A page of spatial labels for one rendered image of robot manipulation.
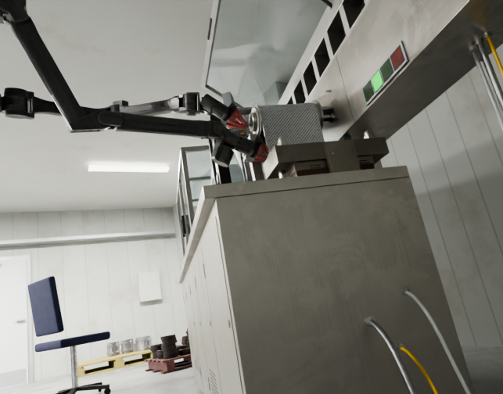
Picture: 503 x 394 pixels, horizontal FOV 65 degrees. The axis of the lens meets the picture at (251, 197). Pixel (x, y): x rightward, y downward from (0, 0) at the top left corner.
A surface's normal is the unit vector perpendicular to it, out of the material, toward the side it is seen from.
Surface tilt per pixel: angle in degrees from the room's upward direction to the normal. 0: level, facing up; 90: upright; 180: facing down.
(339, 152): 90
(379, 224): 90
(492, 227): 90
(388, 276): 90
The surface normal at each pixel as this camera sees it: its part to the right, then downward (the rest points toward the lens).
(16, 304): 0.47, -0.32
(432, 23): -0.96, 0.11
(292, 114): 0.20, -0.30
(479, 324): -0.87, 0.02
